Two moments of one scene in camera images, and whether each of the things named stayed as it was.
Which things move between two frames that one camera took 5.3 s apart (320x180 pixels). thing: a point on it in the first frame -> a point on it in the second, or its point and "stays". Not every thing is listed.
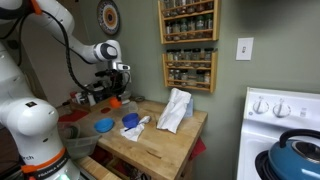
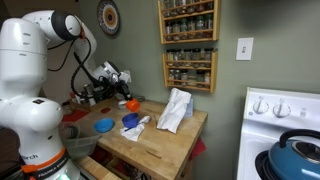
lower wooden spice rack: (191, 70) stays
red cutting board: (73, 116) stays
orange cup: (115, 103) -> (133, 105)
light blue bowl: (104, 125) stays
